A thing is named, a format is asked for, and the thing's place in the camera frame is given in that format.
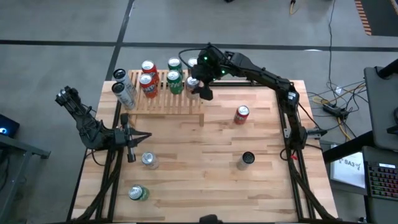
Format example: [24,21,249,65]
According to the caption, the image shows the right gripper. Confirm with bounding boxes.
[190,43,233,101]

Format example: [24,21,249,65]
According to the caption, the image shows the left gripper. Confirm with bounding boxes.
[113,113,153,164]

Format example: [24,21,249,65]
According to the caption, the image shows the green Sprite can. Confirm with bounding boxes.
[166,69,184,95]
[167,57,183,75]
[127,184,150,202]

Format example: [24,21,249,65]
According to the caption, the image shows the orange-red Fanta can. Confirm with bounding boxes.
[139,73,159,100]
[233,105,251,126]
[141,60,159,80]

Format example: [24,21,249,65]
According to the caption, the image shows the wooden slatted shelf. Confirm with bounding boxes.
[120,69,206,127]

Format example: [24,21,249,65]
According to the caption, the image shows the dark rounded object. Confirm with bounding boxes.
[198,213,223,224]

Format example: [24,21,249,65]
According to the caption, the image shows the grey metal stand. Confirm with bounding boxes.
[0,133,52,224]

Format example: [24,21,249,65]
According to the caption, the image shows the black device with blue light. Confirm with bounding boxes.
[0,113,20,139]

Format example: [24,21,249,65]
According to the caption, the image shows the black power strip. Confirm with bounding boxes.
[322,103,349,118]

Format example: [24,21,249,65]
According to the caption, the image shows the black desk support bar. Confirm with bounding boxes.
[322,130,374,162]

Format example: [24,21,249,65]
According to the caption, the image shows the white paper sign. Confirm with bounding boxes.
[329,151,367,190]

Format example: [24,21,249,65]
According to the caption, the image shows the grey desk panel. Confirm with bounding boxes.
[363,66,398,152]

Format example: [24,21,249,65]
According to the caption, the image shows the black mat orange striped edge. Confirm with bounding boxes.
[354,0,398,37]

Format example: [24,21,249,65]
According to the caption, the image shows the backlit black keyboard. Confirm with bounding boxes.
[366,162,398,202]

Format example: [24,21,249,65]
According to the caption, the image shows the dark grey desk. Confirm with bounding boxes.
[362,146,398,224]

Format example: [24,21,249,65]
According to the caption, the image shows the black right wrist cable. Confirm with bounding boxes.
[178,47,206,68]

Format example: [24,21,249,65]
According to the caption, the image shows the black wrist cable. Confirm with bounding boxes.
[178,47,206,68]
[82,105,108,167]

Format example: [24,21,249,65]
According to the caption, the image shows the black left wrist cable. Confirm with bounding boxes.
[82,105,108,167]

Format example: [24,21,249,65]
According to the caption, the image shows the black aluminium table frame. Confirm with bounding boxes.
[67,80,336,223]

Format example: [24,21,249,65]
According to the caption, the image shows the yellow floor cable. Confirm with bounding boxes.
[310,83,366,141]

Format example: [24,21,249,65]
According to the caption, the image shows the long thin black cable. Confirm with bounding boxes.
[327,0,336,91]

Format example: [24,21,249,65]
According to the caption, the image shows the tangled black floor cables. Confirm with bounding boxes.
[307,79,368,147]

